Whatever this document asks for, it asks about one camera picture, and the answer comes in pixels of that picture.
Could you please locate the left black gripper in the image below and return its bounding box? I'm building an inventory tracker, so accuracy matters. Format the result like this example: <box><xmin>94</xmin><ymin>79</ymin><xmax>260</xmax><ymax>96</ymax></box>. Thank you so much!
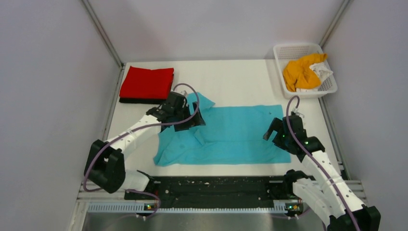
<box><xmin>174</xmin><ymin>102</ymin><xmax>205</xmax><ymax>131</ymax></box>

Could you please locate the teal t shirt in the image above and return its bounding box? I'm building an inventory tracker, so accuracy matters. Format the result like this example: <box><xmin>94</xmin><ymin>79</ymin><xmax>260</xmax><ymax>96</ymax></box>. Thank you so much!
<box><xmin>153</xmin><ymin>93</ymin><xmax>291</xmax><ymax>167</ymax></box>

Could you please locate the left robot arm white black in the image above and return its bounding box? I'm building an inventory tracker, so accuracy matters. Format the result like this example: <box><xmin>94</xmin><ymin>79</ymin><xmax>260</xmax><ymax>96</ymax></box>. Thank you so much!
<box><xmin>83</xmin><ymin>91</ymin><xmax>205</xmax><ymax>199</ymax></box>

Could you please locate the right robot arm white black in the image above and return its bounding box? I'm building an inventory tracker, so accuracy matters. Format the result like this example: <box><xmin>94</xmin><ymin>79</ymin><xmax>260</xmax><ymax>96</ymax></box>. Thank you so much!
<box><xmin>263</xmin><ymin>113</ymin><xmax>381</xmax><ymax>231</ymax></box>

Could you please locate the orange t shirt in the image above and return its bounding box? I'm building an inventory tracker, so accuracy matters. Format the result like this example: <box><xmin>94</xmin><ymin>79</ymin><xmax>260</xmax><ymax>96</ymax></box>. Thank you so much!
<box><xmin>283</xmin><ymin>53</ymin><xmax>328</xmax><ymax>92</ymax></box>

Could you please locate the folded red t shirt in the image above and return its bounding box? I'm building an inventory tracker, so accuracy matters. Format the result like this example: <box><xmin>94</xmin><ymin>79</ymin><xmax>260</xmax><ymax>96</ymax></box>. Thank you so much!
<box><xmin>119</xmin><ymin>66</ymin><xmax>174</xmax><ymax>100</ymax></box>

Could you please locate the white t shirt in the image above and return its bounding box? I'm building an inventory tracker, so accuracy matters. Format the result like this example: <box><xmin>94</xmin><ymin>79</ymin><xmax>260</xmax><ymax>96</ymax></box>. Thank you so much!
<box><xmin>309</xmin><ymin>62</ymin><xmax>333</xmax><ymax>83</ymax></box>

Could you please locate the folded black t shirt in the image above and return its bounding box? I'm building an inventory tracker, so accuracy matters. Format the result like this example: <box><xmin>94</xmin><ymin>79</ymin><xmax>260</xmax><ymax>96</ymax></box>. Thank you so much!
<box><xmin>119</xmin><ymin>73</ymin><xmax>175</xmax><ymax>104</ymax></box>

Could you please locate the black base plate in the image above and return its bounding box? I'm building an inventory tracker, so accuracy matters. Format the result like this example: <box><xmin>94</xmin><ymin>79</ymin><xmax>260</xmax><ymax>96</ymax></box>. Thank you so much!
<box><xmin>145</xmin><ymin>176</ymin><xmax>300</xmax><ymax>209</ymax></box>

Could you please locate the white cable duct strip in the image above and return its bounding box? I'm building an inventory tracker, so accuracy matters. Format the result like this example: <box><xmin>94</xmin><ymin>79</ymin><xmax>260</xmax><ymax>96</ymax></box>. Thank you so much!
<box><xmin>88</xmin><ymin>202</ymin><xmax>287</xmax><ymax>214</ymax></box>

